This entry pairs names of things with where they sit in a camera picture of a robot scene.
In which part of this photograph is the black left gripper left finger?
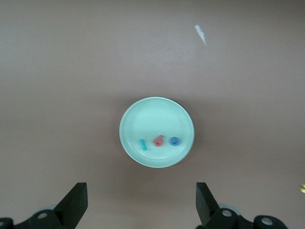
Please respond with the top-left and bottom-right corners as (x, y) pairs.
(0, 182), (88, 229)

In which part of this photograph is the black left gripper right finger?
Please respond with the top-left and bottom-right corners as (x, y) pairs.
(196, 182), (287, 229)

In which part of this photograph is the pink letter q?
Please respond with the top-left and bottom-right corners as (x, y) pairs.
(152, 135), (164, 147)

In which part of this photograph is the green plate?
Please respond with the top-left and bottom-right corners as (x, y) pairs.
(119, 96), (196, 169)

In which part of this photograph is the white paper scrap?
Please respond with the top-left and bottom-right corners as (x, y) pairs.
(193, 24), (208, 46)

